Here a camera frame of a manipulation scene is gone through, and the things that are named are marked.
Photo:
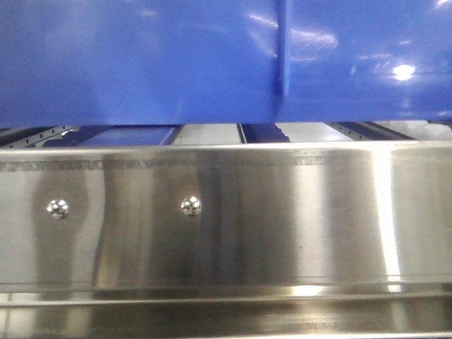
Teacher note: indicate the steel rail screw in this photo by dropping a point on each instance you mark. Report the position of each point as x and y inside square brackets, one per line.
[58, 209]
[191, 205]

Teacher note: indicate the stainless steel conveyor side rail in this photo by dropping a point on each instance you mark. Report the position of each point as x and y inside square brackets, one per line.
[321, 240]

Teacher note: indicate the right steel rail screw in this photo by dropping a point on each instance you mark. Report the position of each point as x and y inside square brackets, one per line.
[191, 205]

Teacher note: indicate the blue plastic bin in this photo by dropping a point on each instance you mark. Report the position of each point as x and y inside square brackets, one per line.
[185, 62]

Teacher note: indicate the left steel rail screw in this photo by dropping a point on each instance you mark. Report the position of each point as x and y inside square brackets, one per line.
[58, 209]

